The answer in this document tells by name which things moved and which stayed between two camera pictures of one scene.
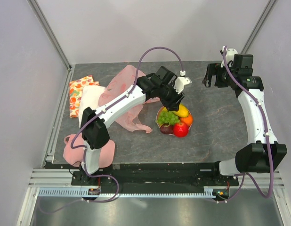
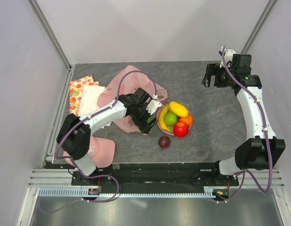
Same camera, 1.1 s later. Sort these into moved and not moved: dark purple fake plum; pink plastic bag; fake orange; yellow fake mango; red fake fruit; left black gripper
Moved: dark purple fake plum; left black gripper
Not moved: pink plastic bag; yellow fake mango; fake orange; red fake fruit
